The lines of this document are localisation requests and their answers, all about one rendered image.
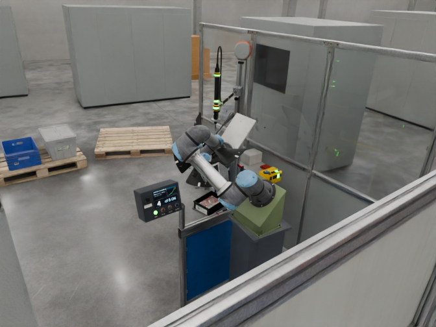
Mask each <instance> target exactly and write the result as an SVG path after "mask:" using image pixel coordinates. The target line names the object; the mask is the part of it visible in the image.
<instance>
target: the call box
mask: <svg viewBox="0 0 436 327"><path fill-rule="evenodd" d="M276 170H278V169H277V168H275V167H270V168H268V169H264V170H262V171H260V172H259V175H260V176H262V177H264V178H266V179H267V180H270V177H271V176H274V175H278V174H280V173H282V171H278V172H275V173H273V174H272V173H271V172H273V171H276ZM264 171H269V173H270V174H271V175H269V174H267V173H264ZM279 181H281V177H279V178H275V179H273V178H272V180H271V182H273V183H276V182H279Z"/></svg>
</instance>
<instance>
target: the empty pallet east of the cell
mask: <svg viewBox="0 0 436 327"><path fill-rule="evenodd" d="M172 144H173V141H172V138H171V133H170V130H169V126H160V127H128V128H101V130H100V133H99V137H98V140H97V144H96V148H95V151H94V152H95V159H96V160H105V159H118V158H139V157H153V156H172V155H173V151H172V148H171V146H172ZM153 149H164V152H162V153H150V154H140V150H153ZM116 151H130V154H127V155H115V156H106V153H105V152H116Z"/></svg>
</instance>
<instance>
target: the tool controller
mask: <svg viewBox="0 0 436 327"><path fill-rule="evenodd" d="M134 196H135V200H136V207H137V211H138V217H139V219H141V220H142V221H144V222H145V223H147V222H149V221H152V220H155V219H158V218H160V217H163V216H166V215H169V214H171V213H175V212H177V211H180V210H182V203H181V198H180V190H179V186H178V182H177V181H174V180H171V179H169V180H165V181H163V182H159V183H156V184H152V185H149V186H145V187H143V188H139V189H135V190H134ZM158 199H162V202H163V206H162V207H159V208H156V206H155V200H158ZM176 203H178V204H179V206H178V207H176V206H175V204H176ZM169 205H171V206H172V208H171V209H170V210H169V209H168V206H169ZM162 208H165V211H164V212H161V209H162ZM154 210H156V211H157V212H158V213H157V214H156V215H155V214H153V212H154Z"/></svg>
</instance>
